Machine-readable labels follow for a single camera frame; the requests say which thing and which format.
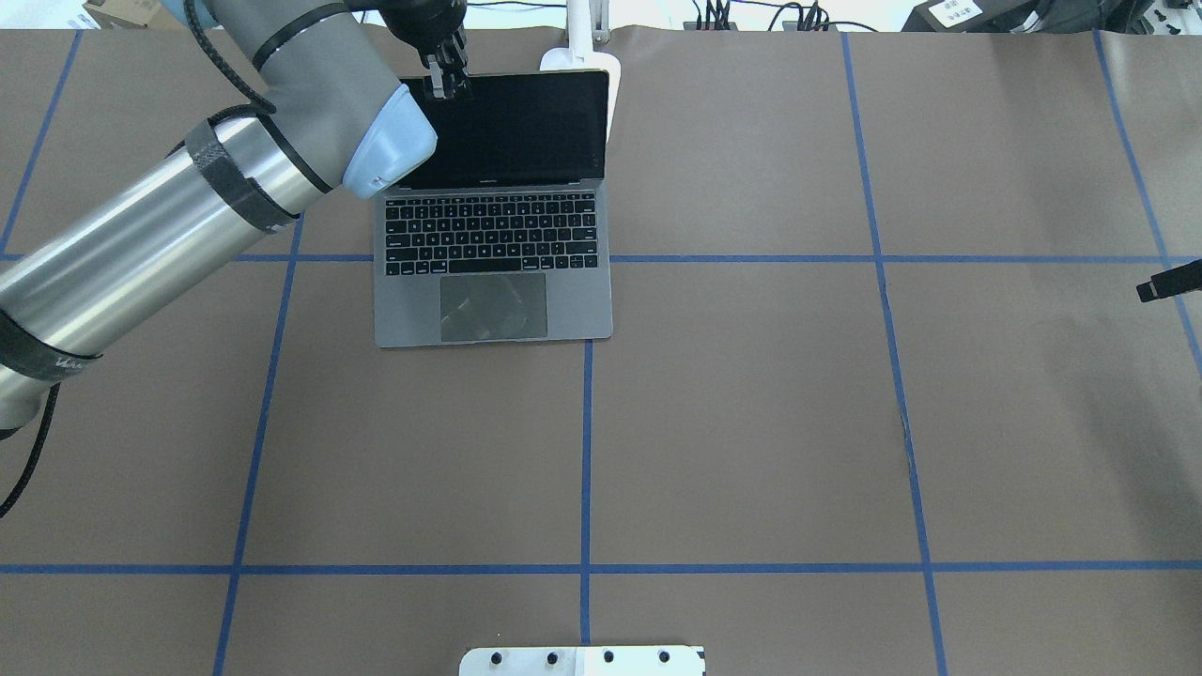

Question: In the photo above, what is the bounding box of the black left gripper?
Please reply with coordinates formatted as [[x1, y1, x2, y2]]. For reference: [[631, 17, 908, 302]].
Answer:
[[379, 1, 470, 101]]

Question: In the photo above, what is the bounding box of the grey laptop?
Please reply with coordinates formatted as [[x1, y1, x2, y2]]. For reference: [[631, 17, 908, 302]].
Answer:
[[373, 69, 614, 349]]

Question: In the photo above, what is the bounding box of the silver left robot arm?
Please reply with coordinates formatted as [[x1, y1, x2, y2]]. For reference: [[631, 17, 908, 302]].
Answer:
[[1, 1, 468, 438]]

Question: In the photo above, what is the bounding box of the white desk lamp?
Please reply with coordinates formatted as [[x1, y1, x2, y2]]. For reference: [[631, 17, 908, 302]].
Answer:
[[538, 1, 621, 140]]

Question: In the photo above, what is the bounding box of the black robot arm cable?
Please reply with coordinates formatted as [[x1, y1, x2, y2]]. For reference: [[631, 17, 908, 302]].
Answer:
[[0, 383, 61, 518]]

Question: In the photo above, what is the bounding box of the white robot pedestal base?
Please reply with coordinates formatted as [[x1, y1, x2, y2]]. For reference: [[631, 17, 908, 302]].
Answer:
[[458, 645, 707, 675]]

